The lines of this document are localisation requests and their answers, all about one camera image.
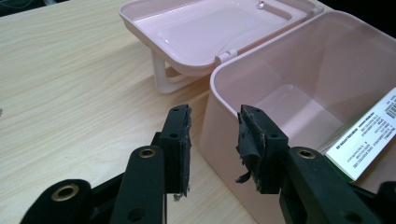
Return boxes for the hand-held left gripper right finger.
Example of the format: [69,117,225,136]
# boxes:
[235,104,290,195]

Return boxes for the pink storage box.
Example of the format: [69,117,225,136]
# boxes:
[118,0,396,224]

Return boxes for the white green medicine box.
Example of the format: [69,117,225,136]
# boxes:
[317,87,396,183]

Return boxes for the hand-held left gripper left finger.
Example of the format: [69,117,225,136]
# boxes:
[154,104,193,201]

